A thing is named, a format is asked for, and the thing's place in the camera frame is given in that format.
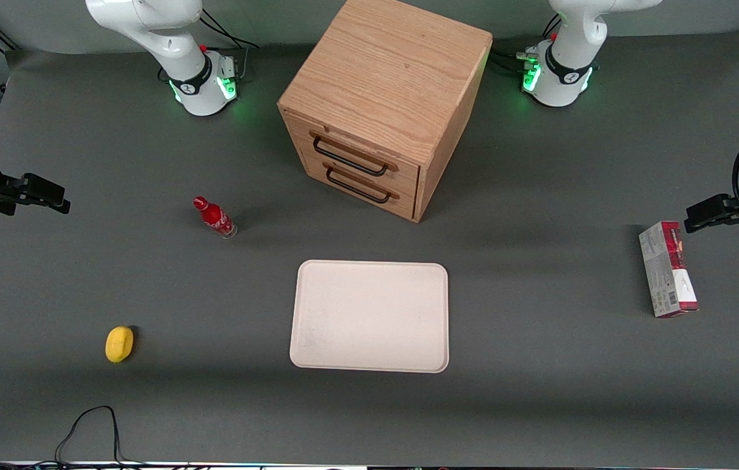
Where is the wooden drawer cabinet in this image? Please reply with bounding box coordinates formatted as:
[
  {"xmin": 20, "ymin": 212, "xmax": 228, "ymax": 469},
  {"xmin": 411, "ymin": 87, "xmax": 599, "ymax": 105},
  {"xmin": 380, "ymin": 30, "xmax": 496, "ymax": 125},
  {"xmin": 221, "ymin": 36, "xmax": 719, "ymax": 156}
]
[{"xmin": 277, "ymin": 0, "xmax": 494, "ymax": 224}]

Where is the short black metal drawer handle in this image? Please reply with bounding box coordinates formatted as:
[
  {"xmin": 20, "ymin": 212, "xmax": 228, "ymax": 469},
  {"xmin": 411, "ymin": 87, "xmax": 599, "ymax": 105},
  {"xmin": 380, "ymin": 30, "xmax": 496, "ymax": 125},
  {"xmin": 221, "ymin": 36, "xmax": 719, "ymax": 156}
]
[{"xmin": 325, "ymin": 166, "xmax": 392, "ymax": 205}]

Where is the red soda bottle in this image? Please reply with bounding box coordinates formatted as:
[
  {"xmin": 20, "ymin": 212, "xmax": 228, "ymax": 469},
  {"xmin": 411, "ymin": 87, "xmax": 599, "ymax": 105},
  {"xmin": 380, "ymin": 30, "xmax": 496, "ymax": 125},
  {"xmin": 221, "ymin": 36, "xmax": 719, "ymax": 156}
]
[{"xmin": 192, "ymin": 196, "xmax": 238, "ymax": 240}]

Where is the wooden drawer front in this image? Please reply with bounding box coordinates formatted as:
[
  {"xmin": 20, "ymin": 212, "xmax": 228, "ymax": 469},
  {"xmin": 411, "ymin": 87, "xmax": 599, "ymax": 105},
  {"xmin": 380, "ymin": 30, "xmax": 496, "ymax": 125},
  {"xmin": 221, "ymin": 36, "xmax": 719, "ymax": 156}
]
[{"xmin": 304, "ymin": 151, "xmax": 420, "ymax": 222}]

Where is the red and grey carton box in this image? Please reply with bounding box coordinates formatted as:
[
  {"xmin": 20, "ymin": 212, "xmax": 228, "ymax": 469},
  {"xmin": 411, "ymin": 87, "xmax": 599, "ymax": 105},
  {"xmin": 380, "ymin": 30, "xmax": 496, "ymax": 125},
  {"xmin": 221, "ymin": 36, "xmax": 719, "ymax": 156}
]
[{"xmin": 638, "ymin": 221, "xmax": 700, "ymax": 319}]

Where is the wooden drawer with notched rail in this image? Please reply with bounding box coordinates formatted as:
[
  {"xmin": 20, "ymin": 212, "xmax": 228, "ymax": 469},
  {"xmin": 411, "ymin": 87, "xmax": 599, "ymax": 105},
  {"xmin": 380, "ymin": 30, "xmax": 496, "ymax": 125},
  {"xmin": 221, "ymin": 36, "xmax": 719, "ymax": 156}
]
[{"xmin": 283, "ymin": 110, "xmax": 422, "ymax": 196}]

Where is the long black metal drawer handle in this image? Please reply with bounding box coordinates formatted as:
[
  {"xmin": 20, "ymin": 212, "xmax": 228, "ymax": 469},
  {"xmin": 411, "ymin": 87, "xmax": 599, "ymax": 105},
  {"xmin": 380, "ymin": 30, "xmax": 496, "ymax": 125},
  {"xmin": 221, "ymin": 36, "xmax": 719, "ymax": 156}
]
[{"xmin": 312, "ymin": 135, "xmax": 389, "ymax": 178}]

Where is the yellow lemon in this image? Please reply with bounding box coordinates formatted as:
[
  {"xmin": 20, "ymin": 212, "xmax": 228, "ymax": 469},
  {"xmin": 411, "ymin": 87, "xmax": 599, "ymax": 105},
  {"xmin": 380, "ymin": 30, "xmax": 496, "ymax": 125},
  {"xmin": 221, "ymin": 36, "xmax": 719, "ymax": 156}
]
[{"xmin": 105, "ymin": 326, "xmax": 136, "ymax": 364}]

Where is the cream rectangular tray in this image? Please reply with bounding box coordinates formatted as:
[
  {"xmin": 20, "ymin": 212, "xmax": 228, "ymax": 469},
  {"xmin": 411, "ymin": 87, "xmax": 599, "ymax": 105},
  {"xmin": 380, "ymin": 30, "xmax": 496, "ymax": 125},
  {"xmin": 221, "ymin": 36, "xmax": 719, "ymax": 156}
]
[{"xmin": 289, "ymin": 260, "xmax": 450, "ymax": 374}]

